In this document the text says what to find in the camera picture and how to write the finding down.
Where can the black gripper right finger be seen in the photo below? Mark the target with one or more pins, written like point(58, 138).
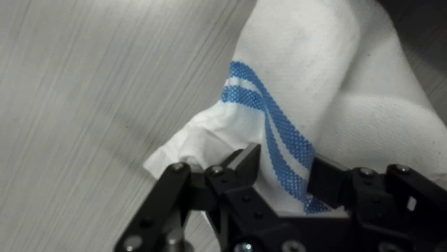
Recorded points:
point(396, 196)

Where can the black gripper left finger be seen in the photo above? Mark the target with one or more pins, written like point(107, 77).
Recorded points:
point(182, 200)

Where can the white towel with blue stripes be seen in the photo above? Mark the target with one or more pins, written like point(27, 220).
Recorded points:
point(298, 70)

